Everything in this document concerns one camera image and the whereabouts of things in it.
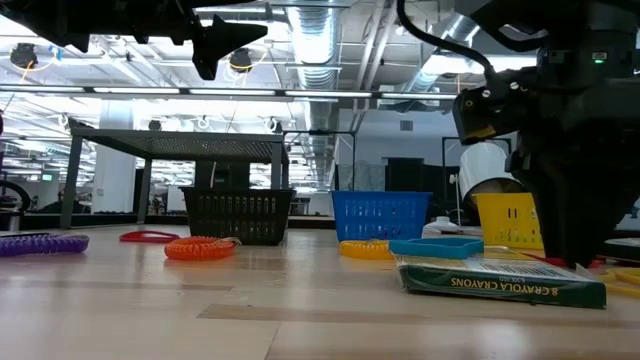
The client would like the black monitor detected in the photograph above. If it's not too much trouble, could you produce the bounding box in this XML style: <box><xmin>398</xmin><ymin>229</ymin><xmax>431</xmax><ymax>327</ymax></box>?
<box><xmin>194</xmin><ymin>160</ymin><xmax>251</xmax><ymax>190</ymax></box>

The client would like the black ceiling spotlight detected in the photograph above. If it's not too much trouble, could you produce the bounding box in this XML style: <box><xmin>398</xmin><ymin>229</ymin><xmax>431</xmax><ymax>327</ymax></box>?
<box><xmin>228</xmin><ymin>47</ymin><xmax>254</xmax><ymax>75</ymax></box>
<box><xmin>9</xmin><ymin>42</ymin><xmax>39</xmax><ymax>70</ymax></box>

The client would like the yellow plastic basket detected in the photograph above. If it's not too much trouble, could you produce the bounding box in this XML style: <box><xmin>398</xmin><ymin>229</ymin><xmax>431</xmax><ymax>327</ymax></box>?
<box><xmin>471</xmin><ymin>192</ymin><xmax>546</xmax><ymax>251</ymax></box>

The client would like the long ceiling light bar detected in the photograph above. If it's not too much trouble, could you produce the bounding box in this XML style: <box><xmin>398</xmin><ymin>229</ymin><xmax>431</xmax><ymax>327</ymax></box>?
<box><xmin>0</xmin><ymin>83</ymin><xmax>464</xmax><ymax>104</ymax></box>

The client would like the blue plastic basket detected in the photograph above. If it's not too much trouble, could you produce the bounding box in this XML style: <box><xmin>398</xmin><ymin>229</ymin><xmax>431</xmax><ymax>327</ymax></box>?
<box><xmin>330</xmin><ymin>190</ymin><xmax>434</xmax><ymax>243</ymax></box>

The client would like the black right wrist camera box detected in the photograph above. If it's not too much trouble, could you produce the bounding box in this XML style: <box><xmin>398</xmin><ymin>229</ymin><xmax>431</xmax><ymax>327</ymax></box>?
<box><xmin>451</xmin><ymin>85</ymin><xmax>507</xmax><ymax>147</ymax></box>

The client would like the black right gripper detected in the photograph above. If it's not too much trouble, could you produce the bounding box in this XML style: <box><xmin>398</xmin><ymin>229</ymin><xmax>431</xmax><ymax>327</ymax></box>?
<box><xmin>504</xmin><ymin>64</ymin><xmax>640</xmax><ymax>270</ymax></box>

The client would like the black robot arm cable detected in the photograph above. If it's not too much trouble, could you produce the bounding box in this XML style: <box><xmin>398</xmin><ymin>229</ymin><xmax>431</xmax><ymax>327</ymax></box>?
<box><xmin>396</xmin><ymin>0</ymin><xmax>496</xmax><ymax>76</ymax></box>

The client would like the purple coil wristband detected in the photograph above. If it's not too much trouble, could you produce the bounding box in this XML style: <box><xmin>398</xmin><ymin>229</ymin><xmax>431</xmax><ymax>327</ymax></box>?
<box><xmin>0</xmin><ymin>233</ymin><xmax>91</xmax><ymax>259</ymax></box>

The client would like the person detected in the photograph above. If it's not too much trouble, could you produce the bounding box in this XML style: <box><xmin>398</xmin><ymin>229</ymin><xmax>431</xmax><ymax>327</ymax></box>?
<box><xmin>39</xmin><ymin>188</ymin><xmax>87</xmax><ymax>215</ymax></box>

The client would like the black plastic basket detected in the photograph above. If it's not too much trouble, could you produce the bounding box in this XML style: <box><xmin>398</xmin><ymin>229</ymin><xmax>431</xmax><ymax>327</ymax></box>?
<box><xmin>179</xmin><ymin>186</ymin><xmax>297</xmax><ymax>247</ymax></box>

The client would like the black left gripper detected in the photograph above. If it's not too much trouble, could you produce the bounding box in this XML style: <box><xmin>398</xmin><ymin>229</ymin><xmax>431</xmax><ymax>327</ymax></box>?
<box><xmin>133</xmin><ymin>0</ymin><xmax>270</xmax><ymax>82</ymax></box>

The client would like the red rubber band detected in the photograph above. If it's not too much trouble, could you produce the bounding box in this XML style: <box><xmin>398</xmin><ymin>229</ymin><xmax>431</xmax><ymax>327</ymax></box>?
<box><xmin>118</xmin><ymin>230</ymin><xmax>182</xmax><ymax>245</ymax></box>
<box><xmin>522</xmin><ymin>252</ymin><xmax>604</xmax><ymax>270</ymax></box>

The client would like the orange coil wristband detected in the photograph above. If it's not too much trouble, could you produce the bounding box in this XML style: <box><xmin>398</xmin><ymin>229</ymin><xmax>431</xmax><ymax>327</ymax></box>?
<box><xmin>338</xmin><ymin>239</ymin><xmax>397</xmax><ymax>262</ymax></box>
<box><xmin>163</xmin><ymin>235</ymin><xmax>242</xmax><ymax>263</ymax></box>

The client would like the silver ventilation duct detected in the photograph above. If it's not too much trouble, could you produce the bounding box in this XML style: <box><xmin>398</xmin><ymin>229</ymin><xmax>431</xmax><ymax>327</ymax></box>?
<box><xmin>285</xmin><ymin>0</ymin><xmax>342</xmax><ymax>194</ymax></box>
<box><xmin>402</xmin><ymin>9</ymin><xmax>501</xmax><ymax>96</ymax></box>

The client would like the black cabinet panel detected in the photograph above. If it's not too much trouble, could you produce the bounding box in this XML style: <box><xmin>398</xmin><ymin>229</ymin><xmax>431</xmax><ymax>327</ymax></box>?
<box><xmin>384</xmin><ymin>157</ymin><xmax>426</xmax><ymax>194</ymax></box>

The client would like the yellow green Crayola crayon box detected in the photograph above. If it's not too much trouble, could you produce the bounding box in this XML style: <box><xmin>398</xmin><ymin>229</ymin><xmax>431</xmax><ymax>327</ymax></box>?
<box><xmin>394</xmin><ymin>244</ymin><xmax>608</xmax><ymax>310</ymax></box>

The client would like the white cylindrical spot lamp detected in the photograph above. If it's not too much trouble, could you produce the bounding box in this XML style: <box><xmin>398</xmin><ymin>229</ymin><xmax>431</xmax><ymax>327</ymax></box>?
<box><xmin>448</xmin><ymin>140</ymin><xmax>527</xmax><ymax>227</ymax></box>

